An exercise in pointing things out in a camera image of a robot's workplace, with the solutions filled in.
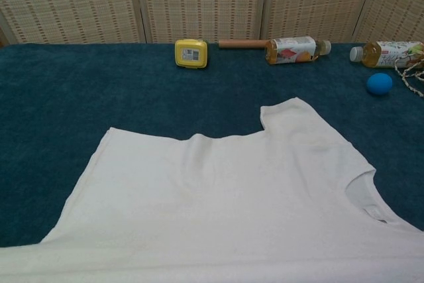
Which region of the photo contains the white T-shirt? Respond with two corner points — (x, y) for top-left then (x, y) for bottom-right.
(0, 97), (424, 283)

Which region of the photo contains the yellow green square box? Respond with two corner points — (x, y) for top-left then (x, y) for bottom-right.
(174, 38), (210, 70)

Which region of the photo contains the wooden stick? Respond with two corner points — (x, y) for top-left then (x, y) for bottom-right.
(218, 39), (270, 50)

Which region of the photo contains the tea bottle orange label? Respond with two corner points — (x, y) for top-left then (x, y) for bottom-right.
(264, 36), (333, 66)

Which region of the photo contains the teal blue table cloth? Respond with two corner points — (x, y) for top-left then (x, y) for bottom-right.
(0, 42), (424, 249)

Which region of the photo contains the blue ball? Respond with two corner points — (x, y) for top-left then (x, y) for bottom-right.
(366, 72), (394, 93)

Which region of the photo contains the tea bottle white green label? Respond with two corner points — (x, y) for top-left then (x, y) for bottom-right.
(350, 40), (424, 69)

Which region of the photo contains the beige braided rope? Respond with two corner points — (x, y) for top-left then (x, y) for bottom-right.
(394, 52), (424, 98)

